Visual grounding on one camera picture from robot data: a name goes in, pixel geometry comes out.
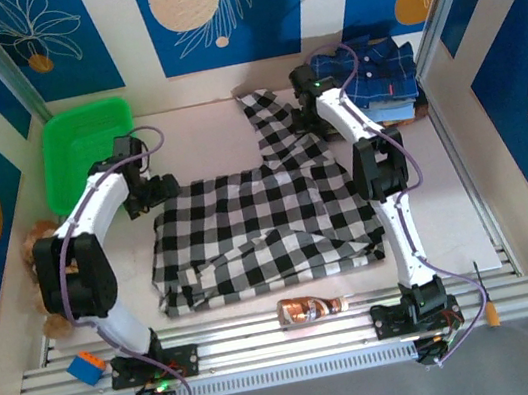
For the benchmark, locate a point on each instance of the black white checked shirt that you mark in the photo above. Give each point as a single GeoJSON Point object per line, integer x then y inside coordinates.
{"type": "Point", "coordinates": [269, 227]}

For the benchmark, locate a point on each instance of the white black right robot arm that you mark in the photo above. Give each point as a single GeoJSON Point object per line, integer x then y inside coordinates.
{"type": "Point", "coordinates": [399, 230]}

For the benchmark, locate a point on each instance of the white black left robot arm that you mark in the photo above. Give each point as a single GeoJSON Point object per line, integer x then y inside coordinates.
{"type": "Point", "coordinates": [98, 205]}

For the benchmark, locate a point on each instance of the blue plaid folded shirt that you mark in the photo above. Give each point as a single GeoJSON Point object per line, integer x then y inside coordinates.
{"type": "Point", "coordinates": [385, 71]}

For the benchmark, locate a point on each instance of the green plastic basket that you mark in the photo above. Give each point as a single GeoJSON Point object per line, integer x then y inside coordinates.
{"type": "Point", "coordinates": [76, 137]}

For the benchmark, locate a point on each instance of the light blue folded shirt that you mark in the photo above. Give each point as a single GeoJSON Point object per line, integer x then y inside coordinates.
{"type": "Point", "coordinates": [391, 111]}

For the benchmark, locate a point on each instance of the brown plush teddy bear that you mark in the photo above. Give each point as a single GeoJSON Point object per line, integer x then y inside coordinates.
{"type": "Point", "coordinates": [52, 326]}

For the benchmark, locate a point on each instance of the brown drink bottle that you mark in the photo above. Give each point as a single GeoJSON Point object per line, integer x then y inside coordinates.
{"type": "Point", "coordinates": [303, 310]}

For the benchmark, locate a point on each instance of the blue orange toy block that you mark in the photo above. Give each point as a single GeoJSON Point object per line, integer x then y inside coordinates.
{"type": "Point", "coordinates": [85, 370]}

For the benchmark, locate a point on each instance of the black controller board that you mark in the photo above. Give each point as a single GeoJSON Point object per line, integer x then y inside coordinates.
{"type": "Point", "coordinates": [154, 392]}
{"type": "Point", "coordinates": [434, 349]}

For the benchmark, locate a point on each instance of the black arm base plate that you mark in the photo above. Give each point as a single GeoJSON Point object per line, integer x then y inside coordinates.
{"type": "Point", "coordinates": [185, 360]}
{"type": "Point", "coordinates": [391, 320]}

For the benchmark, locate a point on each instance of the aluminium rail frame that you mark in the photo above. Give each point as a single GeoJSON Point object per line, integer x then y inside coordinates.
{"type": "Point", "coordinates": [268, 346]}

